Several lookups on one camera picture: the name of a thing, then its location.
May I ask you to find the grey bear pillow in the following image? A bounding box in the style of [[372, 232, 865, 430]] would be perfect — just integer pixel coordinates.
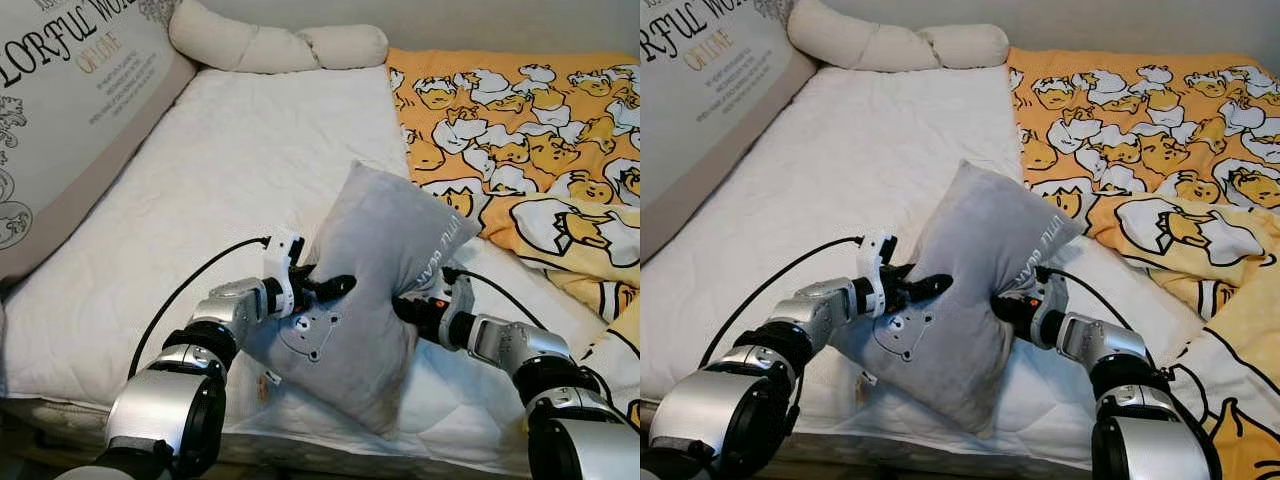
[[830, 160, 1086, 436], [243, 160, 481, 436]]

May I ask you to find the yellow cartoon egg blanket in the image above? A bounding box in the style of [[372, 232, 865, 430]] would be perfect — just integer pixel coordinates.
[[385, 48, 641, 426], [1008, 48, 1280, 480]]

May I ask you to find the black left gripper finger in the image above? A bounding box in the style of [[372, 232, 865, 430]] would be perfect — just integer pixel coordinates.
[[305, 274, 359, 304], [903, 273, 955, 304]]

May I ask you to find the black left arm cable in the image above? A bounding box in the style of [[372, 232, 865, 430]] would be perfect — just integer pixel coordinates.
[[128, 237, 271, 379], [697, 237, 866, 371]]

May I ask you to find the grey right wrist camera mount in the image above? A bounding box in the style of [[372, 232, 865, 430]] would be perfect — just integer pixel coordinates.
[[1030, 272, 1071, 326], [425, 272, 477, 327]]

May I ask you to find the white quilted mattress pad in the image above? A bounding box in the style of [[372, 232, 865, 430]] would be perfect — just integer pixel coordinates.
[[640, 65, 1216, 471], [0, 65, 641, 476]]

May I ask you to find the grey mattress side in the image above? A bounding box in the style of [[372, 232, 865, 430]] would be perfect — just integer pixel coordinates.
[[0, 398, 531, 480], [640, 400, 1096, 480]]

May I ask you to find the grey printed headboard cushion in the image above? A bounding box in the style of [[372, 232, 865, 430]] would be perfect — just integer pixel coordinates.
[[0, 0, 197, 286], [640, 0, 819, 263]]

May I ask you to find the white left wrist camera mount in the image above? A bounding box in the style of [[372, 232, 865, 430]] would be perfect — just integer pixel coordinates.
[[858, 232, 902, 317], [262, 232, 307, 317]]

